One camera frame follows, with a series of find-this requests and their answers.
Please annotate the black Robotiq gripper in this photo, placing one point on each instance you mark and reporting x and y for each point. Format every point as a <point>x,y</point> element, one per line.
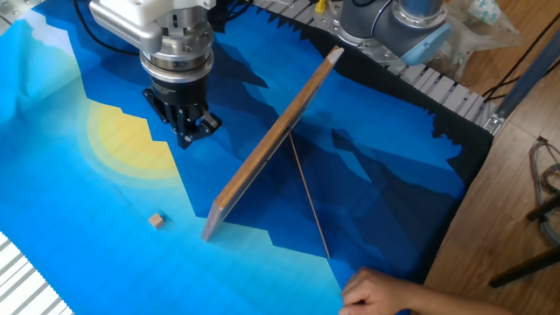
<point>180,93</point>

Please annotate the small wooden cube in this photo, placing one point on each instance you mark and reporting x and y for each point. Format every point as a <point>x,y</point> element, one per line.
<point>156,221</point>

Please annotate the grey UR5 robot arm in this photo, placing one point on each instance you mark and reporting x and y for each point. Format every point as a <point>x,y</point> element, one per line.
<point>380,22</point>

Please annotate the person's right forearm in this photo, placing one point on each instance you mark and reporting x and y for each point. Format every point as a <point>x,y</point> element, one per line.
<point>450,304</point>

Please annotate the person's right hand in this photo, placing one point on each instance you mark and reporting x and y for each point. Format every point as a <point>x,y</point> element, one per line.
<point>376,293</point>

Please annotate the blue landscape print cloth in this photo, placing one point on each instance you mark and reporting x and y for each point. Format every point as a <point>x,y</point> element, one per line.
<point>109,262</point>

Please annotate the yellow small item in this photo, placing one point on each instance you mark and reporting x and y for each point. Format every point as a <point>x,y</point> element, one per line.
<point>320,6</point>

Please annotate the clear plastic bag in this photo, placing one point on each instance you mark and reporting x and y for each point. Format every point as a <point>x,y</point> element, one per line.
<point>481,30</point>

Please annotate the dark furniture leg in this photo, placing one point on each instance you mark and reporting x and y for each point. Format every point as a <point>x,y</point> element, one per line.
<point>544,207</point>
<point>525,268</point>

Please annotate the wooden picture frame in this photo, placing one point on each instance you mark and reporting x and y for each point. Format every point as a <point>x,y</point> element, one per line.
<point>262,153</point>

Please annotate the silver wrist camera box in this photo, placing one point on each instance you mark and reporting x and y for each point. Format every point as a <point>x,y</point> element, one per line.
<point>127,37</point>

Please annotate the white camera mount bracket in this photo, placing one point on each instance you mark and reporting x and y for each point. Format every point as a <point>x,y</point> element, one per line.
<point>140,9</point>

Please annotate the aluminium frame post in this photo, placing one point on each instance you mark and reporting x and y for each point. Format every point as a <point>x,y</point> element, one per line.
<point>529,74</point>

